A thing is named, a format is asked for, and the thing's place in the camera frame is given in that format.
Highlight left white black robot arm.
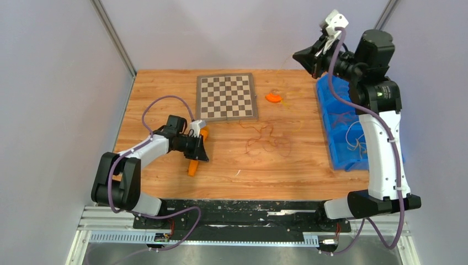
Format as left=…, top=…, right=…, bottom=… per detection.
left=91, top=115, right=209, bottom=229

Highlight left corner aluminium post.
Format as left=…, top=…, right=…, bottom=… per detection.
left=90, top=0, right=137, bottom=79

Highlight blue three-compartment bin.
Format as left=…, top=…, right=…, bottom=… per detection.
left=316, top=74, right=369, bottom=172

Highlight purple thin cable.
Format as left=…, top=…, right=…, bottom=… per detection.
left=329, top=82, right=361, bottom=129

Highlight wooden chessboard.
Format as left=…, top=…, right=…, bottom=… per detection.
left=195, top=73, right=259, bottom=123

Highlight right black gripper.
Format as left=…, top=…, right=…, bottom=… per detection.
left=292, top=34, right=364, bottom=83

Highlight orange curved plastic piece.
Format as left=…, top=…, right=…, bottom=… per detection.
left=265, top=93, right=283, bottom=103

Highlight orange carrot toy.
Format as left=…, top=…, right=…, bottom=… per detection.
left=188, top=126, right=209, bottom=177

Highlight right corner aluminium post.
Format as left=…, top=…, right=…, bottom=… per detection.
left=350, top=0, right=401, bottom=74

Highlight aluminium frame rail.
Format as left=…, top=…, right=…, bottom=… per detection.
left=66, top=200, right=420, bottom=264

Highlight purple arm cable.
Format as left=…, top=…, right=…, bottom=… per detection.
left=317, top=26, right=406, bottom=256
left=108, top=95, right=203, bottom=252

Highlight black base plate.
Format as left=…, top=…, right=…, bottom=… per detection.
left=133, top=199, right=351, bottom=242

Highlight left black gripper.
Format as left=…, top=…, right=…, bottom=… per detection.
left=174, top=134, right=209, bottom=162

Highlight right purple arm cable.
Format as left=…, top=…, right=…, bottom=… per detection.
left=317, top=26, right=406, bottom=256

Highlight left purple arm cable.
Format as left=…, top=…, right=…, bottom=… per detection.
left=108, top=95, right=203, bottom=252

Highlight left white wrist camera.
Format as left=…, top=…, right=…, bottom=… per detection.
left=188, top=119, right=206, bottom=137

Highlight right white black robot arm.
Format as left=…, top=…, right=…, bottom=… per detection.
left=293, top=28, right=422, bottom=231

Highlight corner aluminium post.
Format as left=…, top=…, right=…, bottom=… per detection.
left=350, top=0, right=401, bottom=74
left=90, top=0, right=137, bottom=79

